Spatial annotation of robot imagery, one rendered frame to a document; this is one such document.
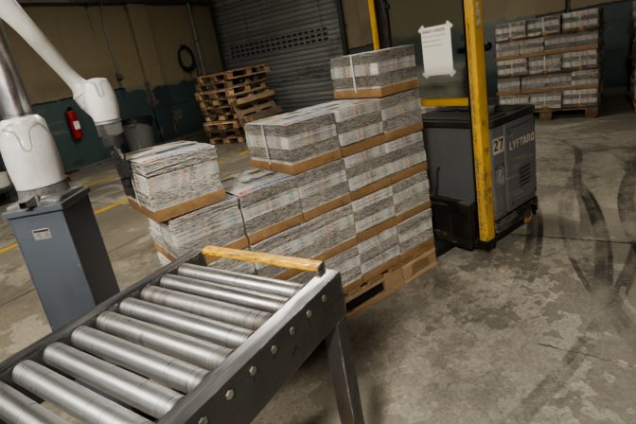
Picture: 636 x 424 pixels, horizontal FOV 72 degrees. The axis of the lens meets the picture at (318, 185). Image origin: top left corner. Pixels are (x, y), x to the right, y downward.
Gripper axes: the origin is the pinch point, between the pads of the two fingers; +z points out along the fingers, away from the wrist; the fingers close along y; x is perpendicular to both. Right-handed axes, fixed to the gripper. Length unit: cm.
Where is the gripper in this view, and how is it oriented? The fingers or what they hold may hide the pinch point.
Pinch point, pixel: (127, 185)
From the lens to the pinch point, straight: 186.5
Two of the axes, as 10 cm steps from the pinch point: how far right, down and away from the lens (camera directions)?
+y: -6.0, -1.3, 7.9
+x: -7.8, 3.0, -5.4
